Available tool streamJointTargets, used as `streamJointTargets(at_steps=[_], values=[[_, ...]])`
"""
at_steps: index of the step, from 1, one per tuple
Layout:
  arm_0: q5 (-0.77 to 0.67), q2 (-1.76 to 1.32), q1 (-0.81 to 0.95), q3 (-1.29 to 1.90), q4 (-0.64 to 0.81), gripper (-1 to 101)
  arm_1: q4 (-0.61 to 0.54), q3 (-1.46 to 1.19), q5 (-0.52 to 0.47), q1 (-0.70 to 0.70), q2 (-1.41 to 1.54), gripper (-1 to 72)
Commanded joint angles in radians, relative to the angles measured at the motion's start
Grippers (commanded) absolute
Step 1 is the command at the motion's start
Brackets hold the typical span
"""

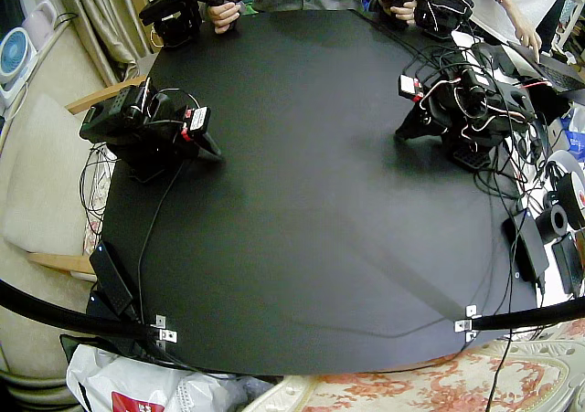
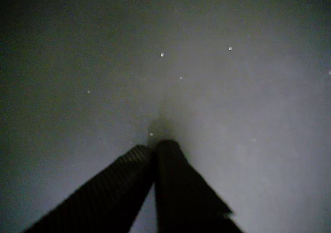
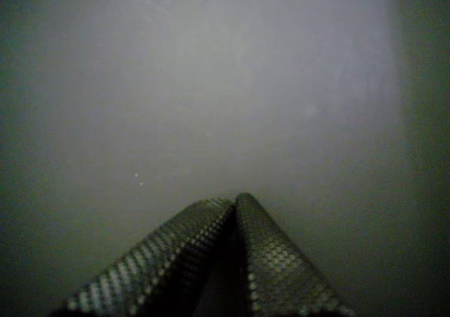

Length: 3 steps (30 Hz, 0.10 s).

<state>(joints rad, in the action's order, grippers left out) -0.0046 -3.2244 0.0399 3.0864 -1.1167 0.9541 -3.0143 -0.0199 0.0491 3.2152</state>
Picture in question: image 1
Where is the bystander bare forearm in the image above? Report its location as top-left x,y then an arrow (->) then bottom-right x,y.
496,0 -> 527,27

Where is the operator left hand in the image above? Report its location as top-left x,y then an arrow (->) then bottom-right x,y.
381,0 -> 418,24

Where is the operator right hand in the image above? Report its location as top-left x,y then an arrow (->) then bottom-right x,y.
206,0 -> 243,35

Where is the bystander hand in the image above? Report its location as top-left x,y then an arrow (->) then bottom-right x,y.
513,19 -> 544,62

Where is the black computer mouse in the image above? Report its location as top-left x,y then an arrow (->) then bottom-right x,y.
472,41 -> 500,67

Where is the black table mat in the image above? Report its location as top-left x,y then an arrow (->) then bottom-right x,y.
84,9 -> 549,377

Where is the beige curtain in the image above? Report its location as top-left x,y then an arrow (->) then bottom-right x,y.
48,0 -> 154,88

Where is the white tape roll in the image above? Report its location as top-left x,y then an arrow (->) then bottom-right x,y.
545,150 -> 585,181

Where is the black laptop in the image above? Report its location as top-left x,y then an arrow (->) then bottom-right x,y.
505,40 -> 585,97

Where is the blue cardboard box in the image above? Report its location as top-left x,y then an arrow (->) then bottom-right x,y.
563,104 -> 585,163

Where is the small black tape roll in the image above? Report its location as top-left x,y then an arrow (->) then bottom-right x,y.
535,205 -> 570,242

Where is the black power adapter brick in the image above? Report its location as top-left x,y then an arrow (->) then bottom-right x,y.
502,209 -> 550,282
551,237 -> 585,295
88,240 -> 134,315
85,290 -> 138,327

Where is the large black filament spool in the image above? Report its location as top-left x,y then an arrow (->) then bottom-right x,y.
554,172 -> 585,231

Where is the white seat cushion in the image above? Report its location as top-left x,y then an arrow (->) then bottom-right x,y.
1,92 -> 109,257

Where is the lilac white humidifier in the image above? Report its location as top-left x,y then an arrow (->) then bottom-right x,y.
21,0 -> 59,48

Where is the white blue desk fan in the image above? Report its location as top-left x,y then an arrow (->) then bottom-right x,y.
0,26 -> 38,108

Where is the black stand pole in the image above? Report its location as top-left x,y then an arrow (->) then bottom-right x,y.
0,278 -> 162,341
472,294 -> 585,332

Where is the white plastic shopping bag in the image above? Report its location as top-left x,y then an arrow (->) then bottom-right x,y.
65,343 -> 275,412

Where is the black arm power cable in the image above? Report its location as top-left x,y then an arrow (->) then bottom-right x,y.
135,160 -> 186,327

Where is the thin looped cable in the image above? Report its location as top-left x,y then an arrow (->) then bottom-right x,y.
78,135 -> 118,233

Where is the long black cable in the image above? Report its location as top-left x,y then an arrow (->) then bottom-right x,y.
482,142 -> 529,412

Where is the wooden chair frame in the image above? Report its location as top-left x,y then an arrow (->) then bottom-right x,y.
27,76 -> 150,281

